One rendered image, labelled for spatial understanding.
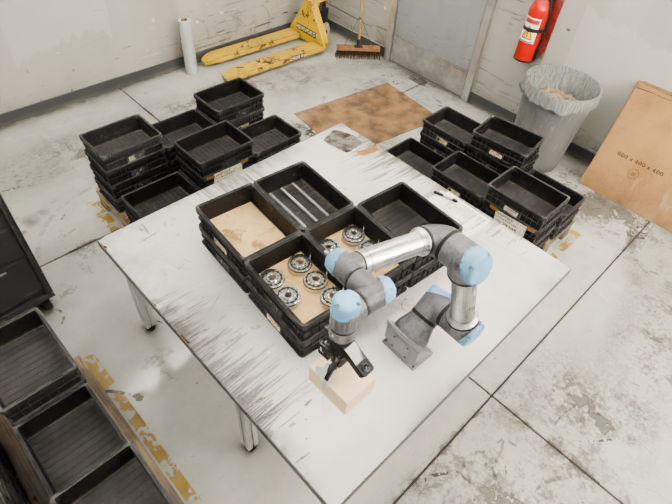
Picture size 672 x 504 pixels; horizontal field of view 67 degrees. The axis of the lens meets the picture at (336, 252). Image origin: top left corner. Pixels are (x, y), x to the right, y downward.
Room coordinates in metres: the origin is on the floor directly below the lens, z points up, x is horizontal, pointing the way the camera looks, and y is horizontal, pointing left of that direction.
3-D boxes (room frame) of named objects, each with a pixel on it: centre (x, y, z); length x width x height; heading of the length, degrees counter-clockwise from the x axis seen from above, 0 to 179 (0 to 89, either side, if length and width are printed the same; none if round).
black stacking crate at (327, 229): (1.49, -0.10, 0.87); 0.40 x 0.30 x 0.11; 44
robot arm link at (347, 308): (0.78, -0.04, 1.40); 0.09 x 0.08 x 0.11; 132
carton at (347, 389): (0.77, -0.06, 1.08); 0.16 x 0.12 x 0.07; 48
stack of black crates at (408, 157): (2.94, -0.51, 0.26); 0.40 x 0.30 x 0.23; 48
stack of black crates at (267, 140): (2.88, 0.55, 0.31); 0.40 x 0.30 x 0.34; 138
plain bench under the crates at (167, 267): (1.63, -0.01, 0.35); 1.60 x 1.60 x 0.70; 48
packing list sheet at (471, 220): (2.01, -0.60, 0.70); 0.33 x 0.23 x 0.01; 48
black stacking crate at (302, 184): (1.78, 0.18, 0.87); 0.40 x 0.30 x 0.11; 44
